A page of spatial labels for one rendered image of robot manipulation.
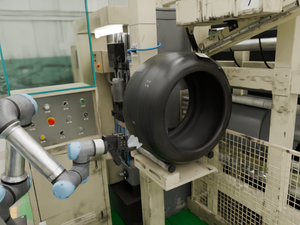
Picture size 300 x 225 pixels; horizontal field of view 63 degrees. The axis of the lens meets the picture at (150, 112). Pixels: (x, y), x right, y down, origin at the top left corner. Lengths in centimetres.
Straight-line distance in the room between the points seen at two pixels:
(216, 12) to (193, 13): 17
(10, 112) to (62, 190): 37
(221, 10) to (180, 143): 79
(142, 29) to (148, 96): 53
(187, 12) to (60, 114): 106
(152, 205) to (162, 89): 100
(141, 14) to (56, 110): 84
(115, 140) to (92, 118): 72
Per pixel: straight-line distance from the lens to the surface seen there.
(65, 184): 102
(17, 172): 133
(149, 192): 179
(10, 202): 133
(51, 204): 196
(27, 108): 118
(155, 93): 110
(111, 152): 117
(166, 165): 131
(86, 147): 110
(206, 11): 143
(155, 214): 192
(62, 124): 180
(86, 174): 115
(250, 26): 140
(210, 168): 152
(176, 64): 115
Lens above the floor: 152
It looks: 15 degrees down
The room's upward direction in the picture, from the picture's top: 3 degrees counter-clockwise
